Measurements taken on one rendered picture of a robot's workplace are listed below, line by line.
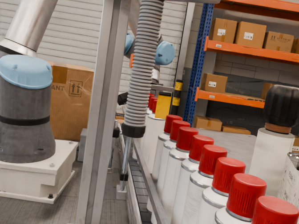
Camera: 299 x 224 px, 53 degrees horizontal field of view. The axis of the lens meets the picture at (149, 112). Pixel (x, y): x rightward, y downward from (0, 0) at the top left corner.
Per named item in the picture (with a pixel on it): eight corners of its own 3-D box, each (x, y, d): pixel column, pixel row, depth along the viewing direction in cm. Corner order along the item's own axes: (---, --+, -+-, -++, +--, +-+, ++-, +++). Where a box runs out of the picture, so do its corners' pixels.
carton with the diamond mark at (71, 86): (85, 141, 115) (94, 71, 110) (17, 137, 107) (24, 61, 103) (79, 123, 143) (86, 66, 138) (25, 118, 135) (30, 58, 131)
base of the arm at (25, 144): (50, 164, 70) (53, 124, 67) (-20, 162, 67) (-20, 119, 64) (58, 142, 84) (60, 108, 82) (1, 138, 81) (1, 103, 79)
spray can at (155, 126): (158, 176, 83) (170, 103, 79) (139, 174, 82) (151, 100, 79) (155, 169, 88) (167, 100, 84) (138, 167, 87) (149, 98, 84)
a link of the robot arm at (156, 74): (141, 66, 107) (137, 76, 115) (140, 78, 106) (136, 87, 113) (161, 70, 108) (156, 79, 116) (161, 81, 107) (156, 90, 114)
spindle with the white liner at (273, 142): (286, 212, 73) (317, 90, 68) (252, 209, 71) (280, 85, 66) (267, 195, 81) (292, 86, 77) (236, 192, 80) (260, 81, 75)
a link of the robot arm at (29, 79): (6, 122, 65) (7, 59, 62) (-11, 107, 74) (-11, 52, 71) (59, 118, 73) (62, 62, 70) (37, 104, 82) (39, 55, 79)
